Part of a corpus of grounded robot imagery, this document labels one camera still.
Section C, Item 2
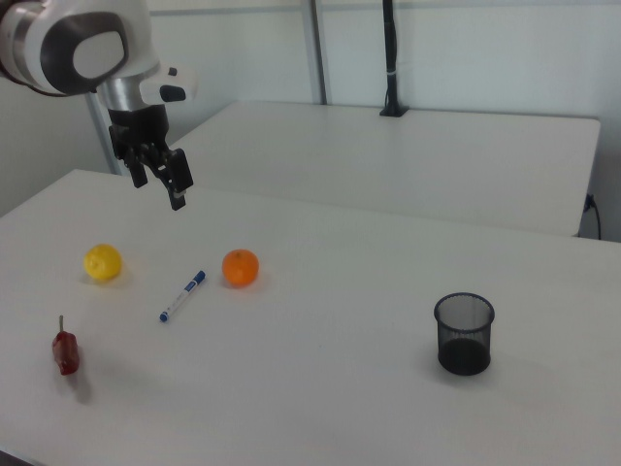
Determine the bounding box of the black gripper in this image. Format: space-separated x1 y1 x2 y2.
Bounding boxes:
107 104 195 212

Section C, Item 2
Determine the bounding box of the blue white marker pen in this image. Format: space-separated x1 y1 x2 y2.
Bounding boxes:
158 269 208 324

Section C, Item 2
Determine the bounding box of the black mesh pen holder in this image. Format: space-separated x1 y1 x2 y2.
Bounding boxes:
434 291 496 377

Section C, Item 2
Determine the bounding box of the yellow lemon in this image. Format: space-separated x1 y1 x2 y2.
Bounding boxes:
82 243 123 283

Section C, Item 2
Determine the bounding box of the orange mandarin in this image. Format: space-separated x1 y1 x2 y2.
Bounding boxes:
221 249 261 289

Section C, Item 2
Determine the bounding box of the red chili pepper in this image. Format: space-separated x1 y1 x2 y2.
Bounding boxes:
51 315 82 378

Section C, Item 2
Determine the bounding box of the white background table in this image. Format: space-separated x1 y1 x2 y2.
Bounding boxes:
167 100 602 239

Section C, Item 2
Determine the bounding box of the black pole with clamp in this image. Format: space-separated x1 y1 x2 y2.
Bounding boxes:
378 0 410 118

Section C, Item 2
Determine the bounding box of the black hanging cable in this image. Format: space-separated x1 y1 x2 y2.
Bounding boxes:
584 193 603 240

